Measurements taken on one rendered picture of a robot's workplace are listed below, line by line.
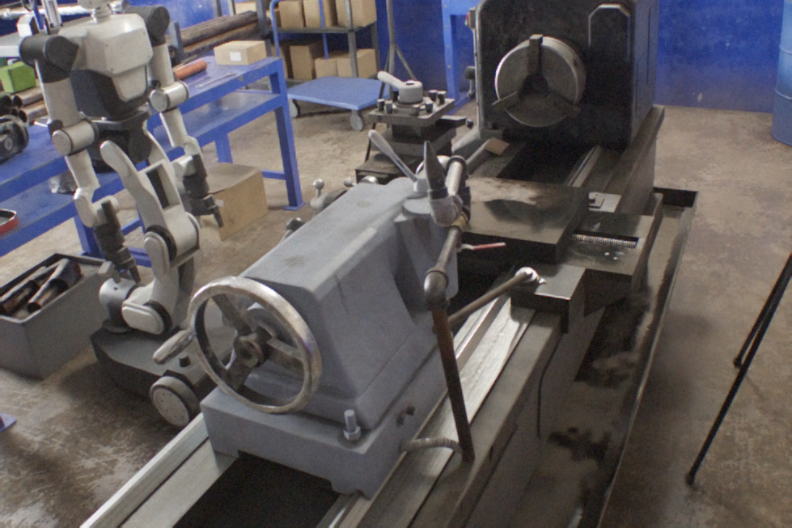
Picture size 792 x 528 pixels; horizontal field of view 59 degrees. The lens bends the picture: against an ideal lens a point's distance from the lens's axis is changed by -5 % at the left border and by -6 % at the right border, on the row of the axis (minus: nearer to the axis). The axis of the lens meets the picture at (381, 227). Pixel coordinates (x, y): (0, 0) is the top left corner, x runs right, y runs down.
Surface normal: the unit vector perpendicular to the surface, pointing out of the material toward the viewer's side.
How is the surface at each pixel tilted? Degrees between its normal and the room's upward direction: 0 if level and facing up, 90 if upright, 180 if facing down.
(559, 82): 90
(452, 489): 0
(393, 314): 70
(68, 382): 0
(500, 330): 0
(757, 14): 90
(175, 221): 66
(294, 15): 90
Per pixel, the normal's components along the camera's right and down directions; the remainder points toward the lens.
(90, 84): -0.44, 0.58
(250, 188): 0.84, 0.16
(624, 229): -0.09, -0.90
